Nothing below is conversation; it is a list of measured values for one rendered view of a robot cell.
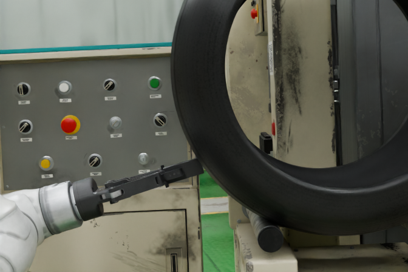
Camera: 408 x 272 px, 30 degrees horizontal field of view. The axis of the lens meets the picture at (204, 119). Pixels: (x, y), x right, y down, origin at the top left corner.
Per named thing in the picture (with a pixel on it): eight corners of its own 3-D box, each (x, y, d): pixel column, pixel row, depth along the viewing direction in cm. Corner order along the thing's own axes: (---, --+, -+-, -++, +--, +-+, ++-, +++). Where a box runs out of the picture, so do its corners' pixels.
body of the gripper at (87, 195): (67, 186, 135) (117, 170, 135) (75, 180, 144) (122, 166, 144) (80, 226, 136) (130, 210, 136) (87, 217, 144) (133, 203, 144)
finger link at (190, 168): (163, 167, 140) (163, 168, 139) (199, 156, 140) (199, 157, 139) (167, 183, 140) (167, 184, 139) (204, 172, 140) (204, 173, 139)
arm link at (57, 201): (45, 184, 144) (75, 175, 144) (59, 229, 145) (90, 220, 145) (35, 190, 135) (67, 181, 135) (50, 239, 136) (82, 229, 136)
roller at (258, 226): (243, 214, 165) (246, 194, 165) (264, 217, 165) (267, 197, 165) (255, 251, 130) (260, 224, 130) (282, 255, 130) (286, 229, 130)
